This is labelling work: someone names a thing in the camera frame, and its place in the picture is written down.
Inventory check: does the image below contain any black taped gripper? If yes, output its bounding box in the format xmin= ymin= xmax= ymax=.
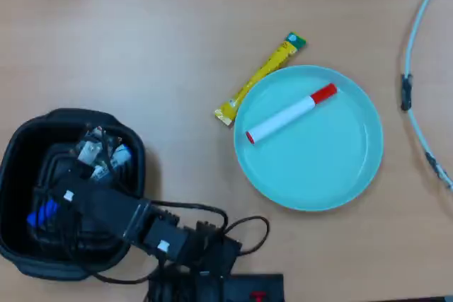
xmin=52 ymin=173 xmax=151 ymax=245

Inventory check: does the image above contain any white pen with blue cap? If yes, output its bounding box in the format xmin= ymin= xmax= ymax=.
xmin=27 ymin=143 xmax=133 ymax=228

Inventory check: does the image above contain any black square bowl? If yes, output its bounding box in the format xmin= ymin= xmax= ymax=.
xmin=0 ymin=108 xmax=147 ymax=281

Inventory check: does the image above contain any white marker with red cap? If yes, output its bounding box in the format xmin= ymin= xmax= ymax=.
xmin=245 ymin=83 xmax=338 ymax=145

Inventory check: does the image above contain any yellow stick packet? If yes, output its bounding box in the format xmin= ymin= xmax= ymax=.
xmin=213 ymin=31 xmax=308 ymax=127

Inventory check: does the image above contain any teal round plate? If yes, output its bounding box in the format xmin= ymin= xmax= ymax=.
xmin=233 ymin=64 xmax=385 ymax=212

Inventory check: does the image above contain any small wrist camera board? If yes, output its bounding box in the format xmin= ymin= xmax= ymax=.
xmin=75 ymin=126 xmax=125 ymax=178

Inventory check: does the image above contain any black camera cable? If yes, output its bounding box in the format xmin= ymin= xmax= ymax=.
xmin=150 ymin=200 xmax=229 ymax=236

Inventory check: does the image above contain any thin black wire loop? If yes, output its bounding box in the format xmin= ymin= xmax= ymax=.
xmin=223 ymin=214 xmax=270 ymax=256

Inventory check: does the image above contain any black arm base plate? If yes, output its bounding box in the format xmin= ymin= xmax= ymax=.
xmin=147 ymin=270 xmax=286 ymax=302

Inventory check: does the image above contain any black tape wrap on cable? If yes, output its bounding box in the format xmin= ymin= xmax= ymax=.
xmin=400 ymin=73 xmax=414 ymax=112

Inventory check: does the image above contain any white cable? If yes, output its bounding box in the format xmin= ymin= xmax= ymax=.
xmin=403 ymin=0 xmax=453 ymax=190

